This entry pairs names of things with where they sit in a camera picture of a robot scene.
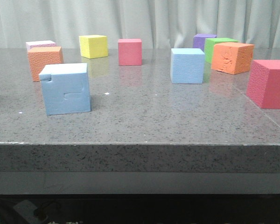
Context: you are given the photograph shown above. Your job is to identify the light blue foam block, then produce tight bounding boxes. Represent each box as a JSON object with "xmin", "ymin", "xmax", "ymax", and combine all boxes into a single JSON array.
[{"xmin": 170, "ymin": 48, "xmax": 205, "ymax": 84}]

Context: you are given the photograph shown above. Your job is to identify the dented blue foam block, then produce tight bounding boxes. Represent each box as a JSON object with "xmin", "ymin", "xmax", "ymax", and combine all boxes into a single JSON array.
[{"xmin": 39, "ymin": 63, "xmax": 91, "ymax": 115}]

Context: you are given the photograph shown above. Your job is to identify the small red foam block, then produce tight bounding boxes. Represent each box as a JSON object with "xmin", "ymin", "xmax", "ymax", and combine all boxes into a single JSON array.
[{"xmin": 118, "ymin": 38, "xmax": 142, "ymax": 66}]

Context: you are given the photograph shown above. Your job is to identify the yellow foam block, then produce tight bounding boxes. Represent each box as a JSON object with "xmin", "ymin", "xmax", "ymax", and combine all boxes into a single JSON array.
[{"xmin": 79, "ymin": 35, "xmax": 108, "ymax": 59}]

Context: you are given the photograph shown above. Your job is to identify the grey curtain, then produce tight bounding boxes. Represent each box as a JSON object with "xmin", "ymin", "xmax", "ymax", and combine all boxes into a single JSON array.
[{"xmin": 0, "ymin": 0, "xmax": 280, "ymax": 49}]

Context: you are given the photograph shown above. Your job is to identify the purple foam block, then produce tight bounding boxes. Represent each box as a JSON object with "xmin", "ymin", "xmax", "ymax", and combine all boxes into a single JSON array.
[{"xmin": 192, "ymin": 34, "xmax": 217, "ymax": 52}]

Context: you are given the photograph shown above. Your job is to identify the green foam block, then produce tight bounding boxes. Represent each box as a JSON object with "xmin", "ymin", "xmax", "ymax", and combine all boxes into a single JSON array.
[{"xmin": 204, "ymin": 37, "xmax": 238, "ymax": 63}]

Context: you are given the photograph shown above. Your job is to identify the dented orange foam block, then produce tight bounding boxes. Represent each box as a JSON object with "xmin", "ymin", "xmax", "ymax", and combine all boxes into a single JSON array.
[{"xmin": 211, "ymin": 42, "xmax": 254, "ymax": 75}]

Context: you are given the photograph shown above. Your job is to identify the orange foam block left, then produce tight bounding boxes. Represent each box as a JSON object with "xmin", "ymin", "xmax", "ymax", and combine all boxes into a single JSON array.
[{"xmin": 28, "ymin": 46, "xmax": 63, "ymax": 82}]

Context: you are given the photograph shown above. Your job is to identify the pink lilac foam block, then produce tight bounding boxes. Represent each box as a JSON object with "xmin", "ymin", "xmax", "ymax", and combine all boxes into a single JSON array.
[{"xmin": 26, "ymin": 40, "xmax": 57, "ymax": 51}]

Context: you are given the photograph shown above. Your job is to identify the large red foam block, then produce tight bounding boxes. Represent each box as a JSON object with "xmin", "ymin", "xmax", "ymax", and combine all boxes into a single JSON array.
[{"xmin": 246, "ymin": 60, "xmax": 280, "ymax": 109}]

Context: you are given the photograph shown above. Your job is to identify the grey power adapter under table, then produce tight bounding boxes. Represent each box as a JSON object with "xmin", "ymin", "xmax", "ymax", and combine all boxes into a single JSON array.
[{"xmin": 13, "ymin": 200, "xmax": 48, "ymax": 224}]

